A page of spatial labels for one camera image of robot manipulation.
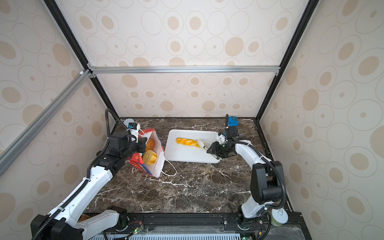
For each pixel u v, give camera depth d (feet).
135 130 2.25
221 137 2.75
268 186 1.50
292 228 2.39
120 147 1.91
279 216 2.35
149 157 2.84
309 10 2.25
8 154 1.68
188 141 3.38
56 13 2.27
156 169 2.79
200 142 3.10
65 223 1.27
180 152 3.33
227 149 2.45
